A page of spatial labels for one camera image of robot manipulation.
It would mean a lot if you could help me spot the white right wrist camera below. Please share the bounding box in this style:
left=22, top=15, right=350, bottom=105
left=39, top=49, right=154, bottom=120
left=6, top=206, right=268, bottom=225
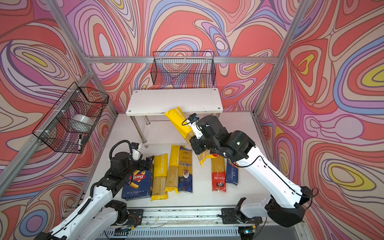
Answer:
left=188, top=113, right=203, bottom=140

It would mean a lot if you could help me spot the red spaghetti bag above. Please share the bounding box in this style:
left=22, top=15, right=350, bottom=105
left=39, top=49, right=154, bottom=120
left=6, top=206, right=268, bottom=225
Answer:
left=211, top=156, right=226, bottom=193

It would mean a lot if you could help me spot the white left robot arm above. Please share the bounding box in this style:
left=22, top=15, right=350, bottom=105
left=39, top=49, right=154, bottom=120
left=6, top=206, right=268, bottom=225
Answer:
left=35, top=140, right=154, bottom=240

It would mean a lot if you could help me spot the dark blue Barilla spaghetti box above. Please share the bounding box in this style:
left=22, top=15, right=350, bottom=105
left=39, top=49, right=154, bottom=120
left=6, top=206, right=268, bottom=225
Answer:
left=226, top=160, right=239, bottom=186

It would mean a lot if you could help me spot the blue Ankara spaghetti bag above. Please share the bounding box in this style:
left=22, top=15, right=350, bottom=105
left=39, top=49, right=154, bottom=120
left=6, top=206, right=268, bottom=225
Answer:
left=178, top=147, right=193, bottom=193

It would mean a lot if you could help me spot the yellow pastatime spaghetti bag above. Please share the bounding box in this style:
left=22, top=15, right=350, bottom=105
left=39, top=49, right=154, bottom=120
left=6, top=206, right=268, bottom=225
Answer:
left=165, top=145, right=185, bottom=194
left=165, top=107, right=218, bottom=167
left=151, top=154, right=168, bottom=201

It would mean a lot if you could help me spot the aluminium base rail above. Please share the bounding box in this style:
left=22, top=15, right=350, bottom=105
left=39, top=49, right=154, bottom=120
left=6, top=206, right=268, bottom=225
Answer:
left=62, top=206, right=304, bottom=239

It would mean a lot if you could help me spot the blue Barilla rigatoni box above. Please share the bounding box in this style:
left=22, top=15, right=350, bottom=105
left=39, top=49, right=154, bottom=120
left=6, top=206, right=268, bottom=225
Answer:
left=122, top=170, right=153, bottom=200

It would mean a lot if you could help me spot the black marker pen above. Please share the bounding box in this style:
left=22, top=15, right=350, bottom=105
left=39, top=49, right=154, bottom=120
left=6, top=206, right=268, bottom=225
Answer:
left=78, top=135, right=82, bottom=152

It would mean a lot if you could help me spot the black wire basket wall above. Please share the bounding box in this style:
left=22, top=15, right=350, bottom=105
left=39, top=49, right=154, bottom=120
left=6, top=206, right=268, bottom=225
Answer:
left=32, top=83, right=109, bottom=154
left=151, top=51, right=216, bottom=89

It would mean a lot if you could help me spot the black wire basket left wall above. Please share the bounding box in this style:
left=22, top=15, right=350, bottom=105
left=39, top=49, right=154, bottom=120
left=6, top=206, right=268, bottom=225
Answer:
left=32, top=83, right=109, bottom=154

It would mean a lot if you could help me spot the white two-tier shelf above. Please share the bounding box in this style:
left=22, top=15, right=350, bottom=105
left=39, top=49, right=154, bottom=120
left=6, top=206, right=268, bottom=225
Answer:
left=126, top=88, right=223, bottom=148

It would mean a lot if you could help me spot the black wire basket back wall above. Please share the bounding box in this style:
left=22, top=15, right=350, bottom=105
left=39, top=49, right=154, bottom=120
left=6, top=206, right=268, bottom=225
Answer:
left=151, top=51, right=216, bottom=89

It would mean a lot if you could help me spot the silver tape roll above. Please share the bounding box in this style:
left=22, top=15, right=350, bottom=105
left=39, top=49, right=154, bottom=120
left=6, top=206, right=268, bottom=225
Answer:
left=72, top=114, right=94, bottom=126

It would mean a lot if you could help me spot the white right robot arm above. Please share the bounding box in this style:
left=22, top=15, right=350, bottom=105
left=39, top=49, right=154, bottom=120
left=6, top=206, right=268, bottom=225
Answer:
left=185, top=114, right=315, bottom=228

